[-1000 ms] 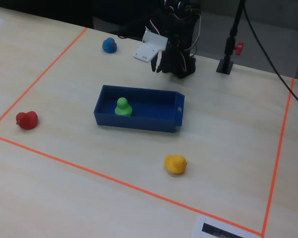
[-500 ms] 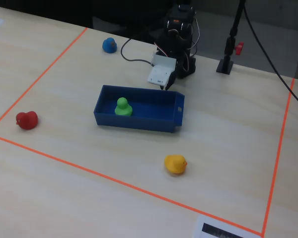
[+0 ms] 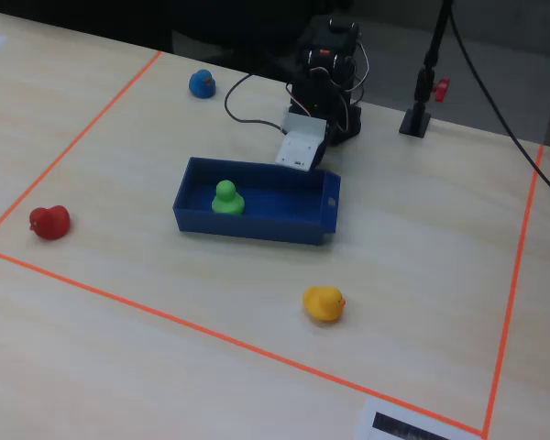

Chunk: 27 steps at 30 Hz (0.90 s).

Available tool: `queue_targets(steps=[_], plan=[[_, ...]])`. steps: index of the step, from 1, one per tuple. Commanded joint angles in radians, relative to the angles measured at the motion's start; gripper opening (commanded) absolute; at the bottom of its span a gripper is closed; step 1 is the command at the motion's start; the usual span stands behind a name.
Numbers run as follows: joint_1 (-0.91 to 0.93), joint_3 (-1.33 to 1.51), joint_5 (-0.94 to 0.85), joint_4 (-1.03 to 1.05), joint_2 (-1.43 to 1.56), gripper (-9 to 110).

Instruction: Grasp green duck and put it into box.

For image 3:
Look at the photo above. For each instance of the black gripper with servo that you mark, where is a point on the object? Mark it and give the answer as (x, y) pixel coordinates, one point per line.
(321, 155)

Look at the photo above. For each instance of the green rubber duck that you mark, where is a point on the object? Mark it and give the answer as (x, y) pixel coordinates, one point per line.
(227, 199)

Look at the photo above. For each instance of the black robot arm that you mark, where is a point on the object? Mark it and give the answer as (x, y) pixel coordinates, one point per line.
(332, 39)

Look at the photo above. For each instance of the blue plastic box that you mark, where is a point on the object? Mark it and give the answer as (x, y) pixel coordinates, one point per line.
(266, 224)

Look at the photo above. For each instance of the blue rubber duck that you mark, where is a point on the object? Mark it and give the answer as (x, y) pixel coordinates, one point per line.
(201, 84)

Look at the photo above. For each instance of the yellow rubber duck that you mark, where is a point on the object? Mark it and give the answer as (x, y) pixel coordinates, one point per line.
(323, 304)

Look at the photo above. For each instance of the red rubber duck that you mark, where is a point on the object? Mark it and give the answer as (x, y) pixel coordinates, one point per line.
(50, 222)

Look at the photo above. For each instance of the red clamp knob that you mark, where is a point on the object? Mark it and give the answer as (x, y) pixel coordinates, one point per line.
(442, 89)

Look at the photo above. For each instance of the orange tape strip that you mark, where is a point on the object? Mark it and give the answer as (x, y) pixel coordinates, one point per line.
(73, 142)
(211, 332)
(513, 289)

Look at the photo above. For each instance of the white paper with black bar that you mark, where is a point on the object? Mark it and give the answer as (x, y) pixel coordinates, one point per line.
(408, 424)

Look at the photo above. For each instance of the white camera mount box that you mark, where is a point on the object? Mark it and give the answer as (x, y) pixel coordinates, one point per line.
(298, 146)

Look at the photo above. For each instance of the black camera stand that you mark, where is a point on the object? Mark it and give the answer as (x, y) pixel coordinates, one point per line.
(416, 119)

